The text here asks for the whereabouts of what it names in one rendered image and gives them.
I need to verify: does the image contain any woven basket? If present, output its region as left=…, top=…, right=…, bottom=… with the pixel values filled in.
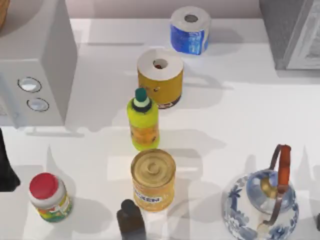
left=0, top=0, right=11, bottom=33

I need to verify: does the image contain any dark brown bottle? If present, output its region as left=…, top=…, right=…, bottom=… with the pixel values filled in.
left=116, top=199, right=147, bottom=240

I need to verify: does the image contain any round microwave knob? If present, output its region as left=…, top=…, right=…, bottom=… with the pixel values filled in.
left=17, top=76, right=43, bottom=93
left=26, top=97, right=50, bottom=112

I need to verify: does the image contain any blue wrapped paper roll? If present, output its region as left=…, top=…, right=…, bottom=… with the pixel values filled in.
left=169, top=6, right=211, bottom=55

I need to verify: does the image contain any blue and white teapot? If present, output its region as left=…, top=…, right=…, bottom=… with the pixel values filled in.
left=222, top=143, right=300, bottom=240

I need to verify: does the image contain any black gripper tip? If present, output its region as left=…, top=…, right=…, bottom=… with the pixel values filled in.
left=0, top=127, right=21, bottom=193

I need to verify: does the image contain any red-lidded white jar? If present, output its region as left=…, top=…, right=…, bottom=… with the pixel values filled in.
left=28, top=172, right=74, bottom=223

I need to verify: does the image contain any yellow tin can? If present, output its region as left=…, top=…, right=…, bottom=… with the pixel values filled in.
left=130, top=148, right=177, bottom=213

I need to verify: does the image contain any pale microwave oven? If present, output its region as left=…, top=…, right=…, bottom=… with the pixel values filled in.
left=0, top=0, right=78, bottom=129

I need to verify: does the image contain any yellow-green bottle with green cap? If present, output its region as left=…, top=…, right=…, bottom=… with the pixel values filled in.
left=127, top=87, right=160, bottom=152

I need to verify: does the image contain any yellow wrapped paper roll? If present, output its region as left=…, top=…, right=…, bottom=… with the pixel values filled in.
left=136, top=48, right=185, bottom=110

